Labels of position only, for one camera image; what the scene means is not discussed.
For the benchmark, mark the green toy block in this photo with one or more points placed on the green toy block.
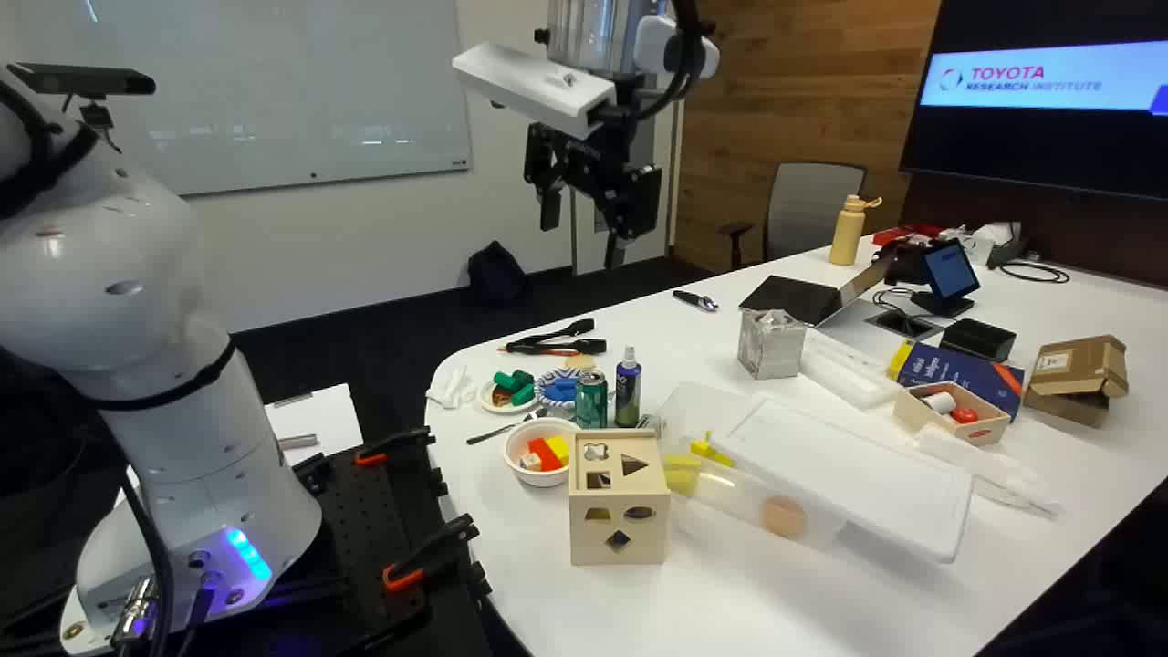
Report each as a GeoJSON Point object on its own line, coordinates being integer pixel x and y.
{"type": "Point", "coordinates": [516, 388]}

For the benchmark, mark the yellow water bottle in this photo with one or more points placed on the yellow water bottle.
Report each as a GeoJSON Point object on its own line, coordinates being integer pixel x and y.
{"type": "Point", "coordinates": [848, 234]}

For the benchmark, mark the yellow toy block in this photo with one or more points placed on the yellow toy block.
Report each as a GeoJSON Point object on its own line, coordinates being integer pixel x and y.
{"type": "Point", "coordinates": [556, 445]}

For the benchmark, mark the small black box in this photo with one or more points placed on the small black box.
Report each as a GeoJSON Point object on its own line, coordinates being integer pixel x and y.
{"type": "Point", "coordinates": [976, 341]}

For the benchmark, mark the red toy block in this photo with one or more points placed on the red toy block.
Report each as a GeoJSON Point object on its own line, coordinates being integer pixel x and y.
{"type": "Point", "coordinates": [545, 458]}

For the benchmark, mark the green can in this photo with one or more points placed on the green can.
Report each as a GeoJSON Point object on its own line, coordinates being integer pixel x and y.
{"type": "Point", "coordinates": [594, 399]}

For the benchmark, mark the clear plastic tube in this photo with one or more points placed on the clear plastic tube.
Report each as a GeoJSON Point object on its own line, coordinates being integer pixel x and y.
{"type": "Point", "coordinates": [853, 370]}

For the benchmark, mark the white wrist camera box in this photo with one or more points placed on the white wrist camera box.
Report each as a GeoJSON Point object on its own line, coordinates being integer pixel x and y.
{"type": "Point", "coordinates": [534, 88]}

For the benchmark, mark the whiteboard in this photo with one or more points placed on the whiteboard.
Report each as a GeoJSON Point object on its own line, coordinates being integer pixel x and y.
{"type": "Point", "coordinates": [267, 96]}

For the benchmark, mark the silver metal cube container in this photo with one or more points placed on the silver metal cube container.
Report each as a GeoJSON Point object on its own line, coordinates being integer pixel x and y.
{"type": "Point", "coordinates": [772, 347]}

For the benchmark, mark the wall television screen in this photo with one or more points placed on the wall television screen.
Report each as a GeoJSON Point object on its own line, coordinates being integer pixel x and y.
{"type": "Point", "coordinates": [1044, 110]}

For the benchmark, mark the blue box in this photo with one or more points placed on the blue box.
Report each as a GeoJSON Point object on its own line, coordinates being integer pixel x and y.
{"type": "Point", "coordinates": [960, 370]}

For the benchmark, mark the round wooden disc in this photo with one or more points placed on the round wooden disc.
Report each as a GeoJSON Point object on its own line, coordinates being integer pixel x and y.
{"type": "Point", "coordinates": [783, 517]}

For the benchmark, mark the metal spoon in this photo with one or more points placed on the metal spoon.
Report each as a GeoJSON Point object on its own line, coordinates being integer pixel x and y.
{"type": "Point", "coordinates": [498, 428]}

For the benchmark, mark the grey office chair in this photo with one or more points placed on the grey office chair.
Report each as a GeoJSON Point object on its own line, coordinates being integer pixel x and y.
{"type": "Point", "coordinates": [809, 206]}

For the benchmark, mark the black orange clamp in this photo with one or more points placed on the black orange clamp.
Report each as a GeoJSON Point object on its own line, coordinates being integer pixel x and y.
{"type": "Point", "coordinates": [424, 554]}
{"type": "Point", "coordinates": [388, 445]}

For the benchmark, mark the black bag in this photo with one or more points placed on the black bag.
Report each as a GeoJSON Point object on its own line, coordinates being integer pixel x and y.
{"type": "Point", "coordinates": [498, 276]}

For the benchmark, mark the black camera on stand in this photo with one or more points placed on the black camera on stand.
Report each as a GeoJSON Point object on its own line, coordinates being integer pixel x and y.
{"type": "Point", "coordinates": [87, 80]}

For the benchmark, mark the cardboard box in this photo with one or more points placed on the cardboard box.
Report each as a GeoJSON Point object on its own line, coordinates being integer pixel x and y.
{"type": "Point", "coordinates": [1080, 377]}

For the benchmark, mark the blue patterned bowl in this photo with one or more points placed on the blue patterned bowl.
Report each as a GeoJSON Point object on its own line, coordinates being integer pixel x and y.
{"type": "Point", "coordinates": [556, 388]}

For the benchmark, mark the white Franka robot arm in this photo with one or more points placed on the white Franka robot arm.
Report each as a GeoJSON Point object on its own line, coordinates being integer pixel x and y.
{"type": "Point", "coordinates": [121, 304]}

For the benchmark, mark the blue bottle with black cap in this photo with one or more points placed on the blue bottle with black cap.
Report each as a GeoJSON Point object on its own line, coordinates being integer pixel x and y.
{"type": "Point", "coordinates": [628, 388]}

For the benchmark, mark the clear plastic container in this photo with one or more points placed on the clear plastic container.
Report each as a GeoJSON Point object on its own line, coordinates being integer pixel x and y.
{"type": "Point", "coordinates": [730, 496]}

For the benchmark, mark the small wooden tray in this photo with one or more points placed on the small wooden tray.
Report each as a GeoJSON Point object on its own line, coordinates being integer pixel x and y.
{"type": "Point", "coordinates": [951, 415]}

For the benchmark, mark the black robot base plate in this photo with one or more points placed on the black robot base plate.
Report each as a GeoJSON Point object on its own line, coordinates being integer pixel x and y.
{"type": "Point", "coordinates": [367, 533]}

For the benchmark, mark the white paper sheet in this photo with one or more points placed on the white paper sheet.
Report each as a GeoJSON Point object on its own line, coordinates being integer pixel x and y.
{"type": "Point", "coordinates": [317, 422]}

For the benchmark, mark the white bowl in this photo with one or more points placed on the white bowl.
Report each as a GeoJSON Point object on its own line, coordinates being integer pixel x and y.
{"type": "Point", "coordinates": [522, 470]}

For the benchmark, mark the black marker pen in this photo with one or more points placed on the black marker pen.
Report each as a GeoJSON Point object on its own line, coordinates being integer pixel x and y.
{"type": "Point", "coordinates": [694, 299]}

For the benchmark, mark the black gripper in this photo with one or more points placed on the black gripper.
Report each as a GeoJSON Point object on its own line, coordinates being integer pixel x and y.
{"type": "Point", "coordinates": [616, 185]}

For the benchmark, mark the wooden shape sorter box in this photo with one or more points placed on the wooden shape sorter box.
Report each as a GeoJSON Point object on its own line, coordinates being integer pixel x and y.
{"type": "Point", "coordinates": [620, 513]}

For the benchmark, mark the small black tablet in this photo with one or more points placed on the small black tablet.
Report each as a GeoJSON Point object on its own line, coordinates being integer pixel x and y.
{"type": "Point", "coordinates": [951, 276]}

